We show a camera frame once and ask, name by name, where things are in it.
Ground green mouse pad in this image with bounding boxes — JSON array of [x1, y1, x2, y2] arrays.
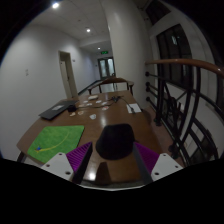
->
[[26, 124, 86, 165]]

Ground wood-topped black metal railing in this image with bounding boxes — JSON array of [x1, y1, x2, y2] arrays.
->
[[143, 58, 224, 168]]

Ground wooden chair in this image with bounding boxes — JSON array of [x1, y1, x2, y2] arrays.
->
[[86, 76, 135, 97]]

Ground black cable bundle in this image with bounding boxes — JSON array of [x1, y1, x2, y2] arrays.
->
[[110, 95, 124, 103]]

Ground dark closed laptop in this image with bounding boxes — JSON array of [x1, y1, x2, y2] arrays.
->
[[38, 99, 80, 121]]

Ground ceiling lights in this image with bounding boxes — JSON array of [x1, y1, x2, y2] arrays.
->
[[50, 1, 92, 34]]

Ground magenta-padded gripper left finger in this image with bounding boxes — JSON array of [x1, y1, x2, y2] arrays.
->
[[40, 141, 94, 185]]

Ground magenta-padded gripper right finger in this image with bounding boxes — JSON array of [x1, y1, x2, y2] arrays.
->
[[132, 141, 184, 185]]

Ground dark framed window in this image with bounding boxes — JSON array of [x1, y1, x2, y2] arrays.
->
[[155, 23, 195, 89]]

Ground black computer mouse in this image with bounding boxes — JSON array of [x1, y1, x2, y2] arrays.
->
[[95, 123, 137, 161]]

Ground pale side door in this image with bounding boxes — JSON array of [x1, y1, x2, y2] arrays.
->
[[57, 50, 80, 100]]

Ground glass double door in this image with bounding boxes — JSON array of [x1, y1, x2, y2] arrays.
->
[[96, 56, 117, 80]]

